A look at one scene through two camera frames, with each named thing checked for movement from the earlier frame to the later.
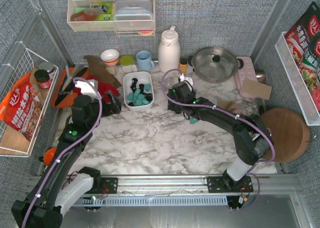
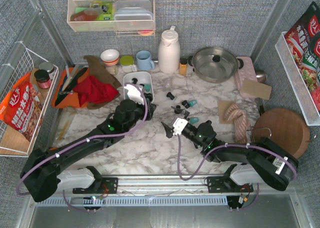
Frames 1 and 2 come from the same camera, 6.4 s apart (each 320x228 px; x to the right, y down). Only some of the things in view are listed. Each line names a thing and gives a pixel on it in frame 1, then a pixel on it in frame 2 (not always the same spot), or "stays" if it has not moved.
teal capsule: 193,120 stays
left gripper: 113,107 -> 149,108
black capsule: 133,86 stays
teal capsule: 147,87 stays
